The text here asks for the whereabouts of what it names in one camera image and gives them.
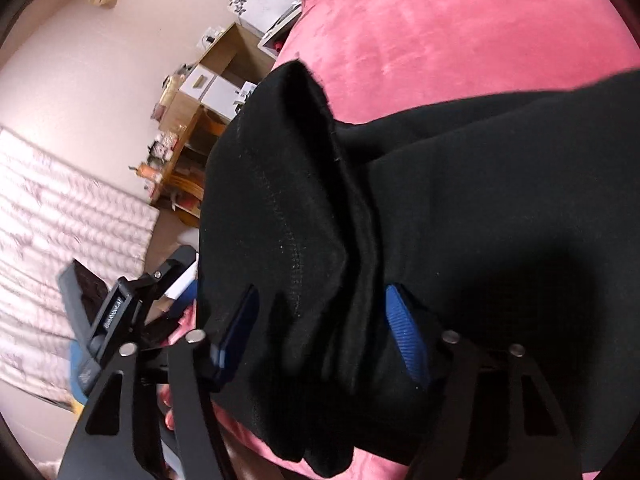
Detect white cardboard appliance box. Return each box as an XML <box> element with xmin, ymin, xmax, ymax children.
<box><xmin>234</xmin><ymin>81</ymin><xmax>257</xmax><ymax>113</ymax></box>

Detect drink cup with straw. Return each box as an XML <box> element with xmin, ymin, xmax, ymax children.
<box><xmin>129</xmin><ymin>162</ymin><xmax>163</xmax><ymax>184</ymax></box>

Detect person's left hand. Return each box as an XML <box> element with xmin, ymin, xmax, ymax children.
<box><xmin>158</xmin><ymin>303</ymin><xmax>202</xmax><ymax>434</ymax></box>

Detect white drawer cabinet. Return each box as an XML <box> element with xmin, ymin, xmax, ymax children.
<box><xmin>180</xmin><ymin>65</ymin><xmax>241</xmax><ymax>122</ymax></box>

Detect wooden desk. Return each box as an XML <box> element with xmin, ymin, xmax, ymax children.
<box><xmin>144</xmin><ymin>23</ymin><xmax>274</xmax><ymax>228</ymax></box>

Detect white curtain with pink pattern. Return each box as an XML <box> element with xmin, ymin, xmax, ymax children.
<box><xmin>1</xmin><ymin>129</ymin><xmax>158</xmax><ymax>405</ymax></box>

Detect black pants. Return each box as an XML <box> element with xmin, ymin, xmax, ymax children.
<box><xmin>198</xmin><ymin>62</ymin><xmax>639</xmax><ymax>479</ymax></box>

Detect pink velvet bed blanket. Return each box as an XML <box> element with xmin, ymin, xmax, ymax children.
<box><xmin>216</xmin><ymin>0</ymin><xmax>639</xmax><ymax>479</ymax></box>

